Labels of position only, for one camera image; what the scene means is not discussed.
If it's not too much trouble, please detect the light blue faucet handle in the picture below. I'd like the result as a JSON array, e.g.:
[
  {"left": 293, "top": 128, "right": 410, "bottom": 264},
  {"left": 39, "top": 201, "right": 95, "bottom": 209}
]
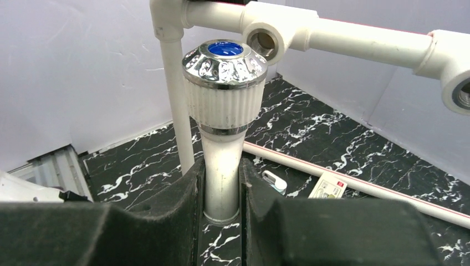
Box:
[{"left": 262, "top": 170, "right": 288, "bottom": 195}]

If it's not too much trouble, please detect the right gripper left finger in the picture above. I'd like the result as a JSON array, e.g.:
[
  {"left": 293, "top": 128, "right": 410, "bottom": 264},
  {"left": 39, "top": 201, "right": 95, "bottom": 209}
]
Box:
[{"left": 1, "top": 159, "right": 205, "bottom": 265}]

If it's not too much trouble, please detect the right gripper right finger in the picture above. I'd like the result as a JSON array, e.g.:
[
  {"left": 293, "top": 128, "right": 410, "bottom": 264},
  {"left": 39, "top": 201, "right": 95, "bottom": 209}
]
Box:
[{"left": 238, "top": 158, "right": 443, "bottom": 265}]

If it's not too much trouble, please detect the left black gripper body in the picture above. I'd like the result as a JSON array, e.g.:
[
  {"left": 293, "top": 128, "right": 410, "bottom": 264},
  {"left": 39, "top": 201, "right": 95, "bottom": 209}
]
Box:
[{"left": 0, "top": 170, "right": 93, "bottom": 203}]

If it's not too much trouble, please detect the white faucet chrome knob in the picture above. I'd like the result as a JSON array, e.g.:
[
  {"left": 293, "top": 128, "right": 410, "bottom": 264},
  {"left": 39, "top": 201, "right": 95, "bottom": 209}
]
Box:
[{"left": 182, "top": 39, "right": 268, "bottom": 224}]

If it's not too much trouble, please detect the white PVC pipe frame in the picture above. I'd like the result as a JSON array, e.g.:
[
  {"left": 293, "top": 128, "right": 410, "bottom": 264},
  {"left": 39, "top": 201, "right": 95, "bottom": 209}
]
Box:
[{"left": 150, "top": 1, "right": 469, "bottom": 228}]

